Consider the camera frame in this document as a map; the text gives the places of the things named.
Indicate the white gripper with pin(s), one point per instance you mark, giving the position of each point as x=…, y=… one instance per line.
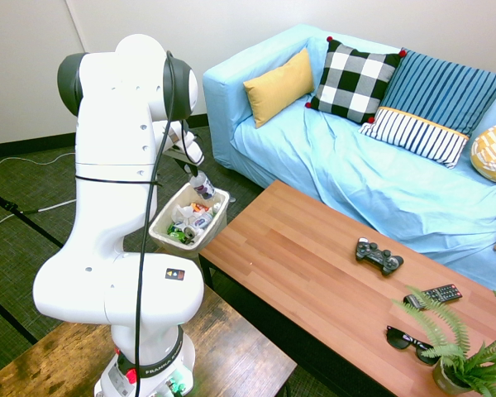
x=190, y=149

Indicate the clear plastic hint water bottle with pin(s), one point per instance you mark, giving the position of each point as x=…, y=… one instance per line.
x=203, y=187

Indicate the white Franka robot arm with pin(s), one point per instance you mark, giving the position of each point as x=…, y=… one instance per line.
x=115, y=186

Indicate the white plastic bin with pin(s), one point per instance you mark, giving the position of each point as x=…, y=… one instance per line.
x=164, y=224

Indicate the grey trash bin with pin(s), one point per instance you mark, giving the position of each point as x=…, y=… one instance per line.
x=213, y=236

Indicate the orange snack wrapper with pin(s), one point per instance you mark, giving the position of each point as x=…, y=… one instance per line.
x=199, y=207

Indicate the crumpled white tissue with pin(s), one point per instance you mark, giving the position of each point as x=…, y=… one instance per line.
x=183, y=213

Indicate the green drink can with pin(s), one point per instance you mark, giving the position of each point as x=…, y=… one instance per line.
x=176, y=232

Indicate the plain yellow pillow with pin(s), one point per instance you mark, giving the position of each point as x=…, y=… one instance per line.
x=279, y=89

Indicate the light blue sofa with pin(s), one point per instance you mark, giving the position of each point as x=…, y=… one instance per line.
x=355, y=182

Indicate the wooden coffee table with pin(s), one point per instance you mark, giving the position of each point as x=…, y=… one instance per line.
x=273, y=315

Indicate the black white checked pillow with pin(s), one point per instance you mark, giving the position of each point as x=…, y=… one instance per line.
x=353, y=80

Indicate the black game controller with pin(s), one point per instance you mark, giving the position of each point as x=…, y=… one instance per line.
x=376, y=256

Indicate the blue striped pillow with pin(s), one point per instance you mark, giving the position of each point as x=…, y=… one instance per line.
x=434, y=107

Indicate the black sunglasses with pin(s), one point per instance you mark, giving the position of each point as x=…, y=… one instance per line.
x=401, y=338

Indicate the black tv remote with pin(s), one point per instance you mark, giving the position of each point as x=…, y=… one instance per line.
x=436, y=294

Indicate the yellow white patterned pillow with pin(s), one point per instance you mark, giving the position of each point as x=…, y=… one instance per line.
x=494, y=151

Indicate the green fern plant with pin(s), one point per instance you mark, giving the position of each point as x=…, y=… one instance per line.
x=459, y=351

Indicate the grey plant pot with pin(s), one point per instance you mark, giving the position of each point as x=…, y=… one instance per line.
x=444, y=378

